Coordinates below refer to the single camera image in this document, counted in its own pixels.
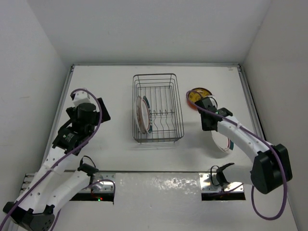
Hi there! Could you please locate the orange plate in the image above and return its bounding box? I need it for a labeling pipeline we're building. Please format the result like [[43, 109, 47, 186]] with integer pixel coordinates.
[[187, 101, 198, 111]]

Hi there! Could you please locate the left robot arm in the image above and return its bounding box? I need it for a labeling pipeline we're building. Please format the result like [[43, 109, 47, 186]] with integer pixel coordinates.
[[3, 93, 111, 231]]

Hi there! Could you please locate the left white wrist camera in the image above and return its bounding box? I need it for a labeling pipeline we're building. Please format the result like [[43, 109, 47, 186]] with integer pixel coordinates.
[[71, 90, 90, 107]]

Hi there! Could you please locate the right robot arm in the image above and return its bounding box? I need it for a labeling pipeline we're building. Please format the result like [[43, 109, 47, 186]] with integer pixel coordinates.
[[195, 97, 293, 194]]

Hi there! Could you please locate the white plate dark rim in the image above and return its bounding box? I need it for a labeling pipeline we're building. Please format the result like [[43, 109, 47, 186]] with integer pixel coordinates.
[[211, 131, 234, 154]]

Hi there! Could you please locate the metal wire dish rack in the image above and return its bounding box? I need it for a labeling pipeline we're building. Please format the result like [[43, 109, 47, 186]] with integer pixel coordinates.
[[132, 73, 184, 143]]

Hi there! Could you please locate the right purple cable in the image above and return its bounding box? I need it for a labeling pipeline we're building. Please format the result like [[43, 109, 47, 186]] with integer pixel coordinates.
[[185, 89, 288, 220]]

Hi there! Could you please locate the metal base plate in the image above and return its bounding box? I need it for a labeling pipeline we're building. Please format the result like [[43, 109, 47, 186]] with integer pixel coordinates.
[[199, 172, 244, 193], [87, 172, 116, 193]]

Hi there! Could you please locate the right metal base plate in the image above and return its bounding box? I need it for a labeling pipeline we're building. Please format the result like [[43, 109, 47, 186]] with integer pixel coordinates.
[[199, 172, 244, 193]]

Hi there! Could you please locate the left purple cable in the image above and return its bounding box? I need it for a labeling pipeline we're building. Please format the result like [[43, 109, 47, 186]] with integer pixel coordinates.
[[0, 89, 116, 229]]

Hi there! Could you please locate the yellow brown plate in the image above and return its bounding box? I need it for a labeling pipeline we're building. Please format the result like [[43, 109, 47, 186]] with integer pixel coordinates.
[[187, 88, 212, 103]]

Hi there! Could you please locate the white patterned plate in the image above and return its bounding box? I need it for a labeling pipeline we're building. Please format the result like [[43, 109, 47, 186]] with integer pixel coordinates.
[[134, 96, 146, 134]]

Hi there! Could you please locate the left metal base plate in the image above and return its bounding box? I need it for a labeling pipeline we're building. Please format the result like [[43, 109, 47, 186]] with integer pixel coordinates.
[[87, 172, 116, 193]]

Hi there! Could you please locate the purple cable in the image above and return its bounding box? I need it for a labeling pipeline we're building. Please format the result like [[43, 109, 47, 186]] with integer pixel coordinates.
[[0, 89, 116, 229], [185, 89, 288, 220]]

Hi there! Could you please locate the white plate green rim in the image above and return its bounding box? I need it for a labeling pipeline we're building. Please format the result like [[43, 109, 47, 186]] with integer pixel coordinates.
[[141, 96, 153, 134]]

